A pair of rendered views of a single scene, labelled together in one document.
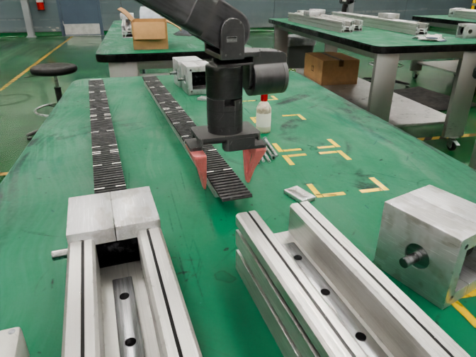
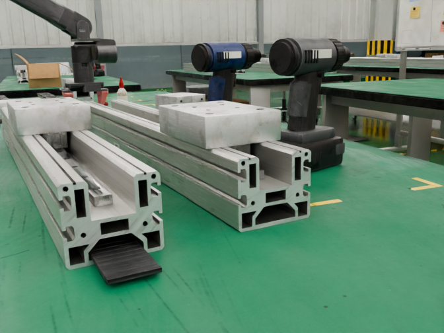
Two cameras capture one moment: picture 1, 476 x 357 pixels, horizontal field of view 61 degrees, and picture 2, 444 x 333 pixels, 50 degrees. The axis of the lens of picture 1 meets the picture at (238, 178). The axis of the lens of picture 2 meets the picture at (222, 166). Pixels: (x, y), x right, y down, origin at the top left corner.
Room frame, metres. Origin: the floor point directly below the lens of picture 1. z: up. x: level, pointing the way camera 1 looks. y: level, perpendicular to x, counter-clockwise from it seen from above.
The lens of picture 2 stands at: (-0.84, -0.17, 0.98)
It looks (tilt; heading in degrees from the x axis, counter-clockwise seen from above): 13 degrees down; 352
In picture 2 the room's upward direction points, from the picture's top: 1 degrees counter-clockwise
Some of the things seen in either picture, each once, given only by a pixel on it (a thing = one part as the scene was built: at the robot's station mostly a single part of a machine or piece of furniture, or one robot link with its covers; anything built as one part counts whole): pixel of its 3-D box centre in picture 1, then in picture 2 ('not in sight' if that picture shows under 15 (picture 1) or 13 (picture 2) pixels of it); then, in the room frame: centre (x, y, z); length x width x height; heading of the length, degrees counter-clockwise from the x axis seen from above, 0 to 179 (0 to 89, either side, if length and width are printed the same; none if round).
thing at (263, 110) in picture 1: (263, 108); (121, 93); (0.97, -0.06, 0.84); 0.04 x 0.04 x 0.12
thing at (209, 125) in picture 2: not in sight; (216, 131); (-0.18, -0.26, 0.87); 0.16 x 0.11 x 0.07; 19
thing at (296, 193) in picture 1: (299, 195); not in sight; (0.62, -0.11, 0.78); 0.05 x 0.03 x 0.01; 32
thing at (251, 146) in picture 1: (239, 157); (94, 100); (0.63, 0.00, 0.85); 0.07 x 0.07 x 0.09; 19
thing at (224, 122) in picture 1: (224, 118); (83, 76); (0.62, 0.02, 0.92); 0.10 x 0.07 x 0.07; 109
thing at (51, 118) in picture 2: not in sight; (47, 122); (0.00, 0.00, 0.87); 0.16 x 0.11 x 0.07; 19
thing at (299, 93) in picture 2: not in sight; (318, 102); (-0.03, -0.46, 0.89); 0.20 x 0.08 x 0.22; 123
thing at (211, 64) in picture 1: (227, 80); (83, 54); (0.63, 0.02, 0.98); 0.07 x 0.06 x 0.07; 112
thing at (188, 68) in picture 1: (193, 78); (78, 90); (1.40, 0.15, 0.83); 0.11 x 0.10 x 0.10; 108
